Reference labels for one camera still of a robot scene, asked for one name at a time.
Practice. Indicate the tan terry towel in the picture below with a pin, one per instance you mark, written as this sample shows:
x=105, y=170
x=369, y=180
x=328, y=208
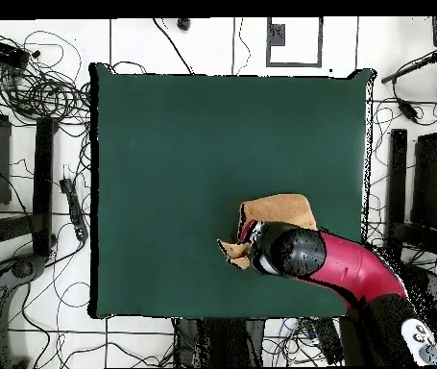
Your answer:
x=279, y=209

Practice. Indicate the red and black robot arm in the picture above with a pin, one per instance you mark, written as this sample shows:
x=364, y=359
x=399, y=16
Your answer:
x=348, y=265

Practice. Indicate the dark green tablecloth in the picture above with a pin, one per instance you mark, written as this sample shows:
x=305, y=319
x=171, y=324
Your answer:
x=183, y=153

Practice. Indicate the black power strip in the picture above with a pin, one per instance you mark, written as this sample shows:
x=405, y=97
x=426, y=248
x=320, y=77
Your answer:
x=329, y=342
x=74, y=207

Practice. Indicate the black power adapter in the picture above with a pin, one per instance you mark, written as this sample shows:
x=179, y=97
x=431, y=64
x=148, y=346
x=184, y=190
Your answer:
x=408, y=110

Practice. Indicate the black tripod rod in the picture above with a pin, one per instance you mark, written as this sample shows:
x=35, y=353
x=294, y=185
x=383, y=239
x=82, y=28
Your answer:
x=414, y=66

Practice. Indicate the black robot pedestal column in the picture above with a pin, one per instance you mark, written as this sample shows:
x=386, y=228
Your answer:
x=218, y=342

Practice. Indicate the black metal stand frame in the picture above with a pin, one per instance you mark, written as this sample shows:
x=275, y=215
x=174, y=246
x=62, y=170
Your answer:
x=43, y=173
x=396, y=173

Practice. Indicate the black switch box with ports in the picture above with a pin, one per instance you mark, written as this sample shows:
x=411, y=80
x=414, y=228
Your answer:
x=3, y=52

